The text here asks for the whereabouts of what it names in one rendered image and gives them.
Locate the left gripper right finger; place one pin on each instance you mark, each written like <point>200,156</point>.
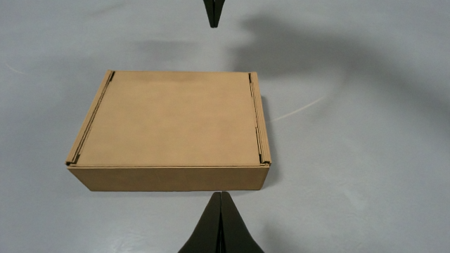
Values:
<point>235,237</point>

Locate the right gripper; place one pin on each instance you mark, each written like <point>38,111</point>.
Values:
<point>214,9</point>

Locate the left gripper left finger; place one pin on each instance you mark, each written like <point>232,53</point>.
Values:
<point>206,237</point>

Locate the brown cardboard box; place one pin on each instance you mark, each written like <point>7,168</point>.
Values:
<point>173,131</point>

